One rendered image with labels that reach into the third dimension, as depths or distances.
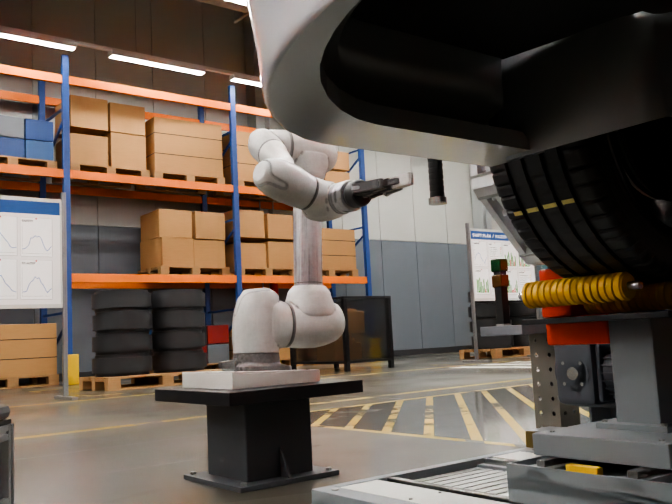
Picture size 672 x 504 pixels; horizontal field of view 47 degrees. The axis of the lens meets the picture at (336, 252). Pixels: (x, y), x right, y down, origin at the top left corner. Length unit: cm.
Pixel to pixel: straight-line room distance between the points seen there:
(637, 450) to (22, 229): 663
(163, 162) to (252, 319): 969
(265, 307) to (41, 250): 525
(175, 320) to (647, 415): 772
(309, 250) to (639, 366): 132
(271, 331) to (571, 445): 121
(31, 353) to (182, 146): 386
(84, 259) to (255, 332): 1020
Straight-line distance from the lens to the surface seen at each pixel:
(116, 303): 877
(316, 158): 271
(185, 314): 908
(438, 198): 186
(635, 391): 170
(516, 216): 158
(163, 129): 1226
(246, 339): 252
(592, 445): 159
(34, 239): 762
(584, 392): 210
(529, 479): 163
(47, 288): 760
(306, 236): 266
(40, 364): 1111
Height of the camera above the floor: 44
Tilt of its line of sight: 6 degrees up
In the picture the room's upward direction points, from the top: 3 degrees counter-clockwise
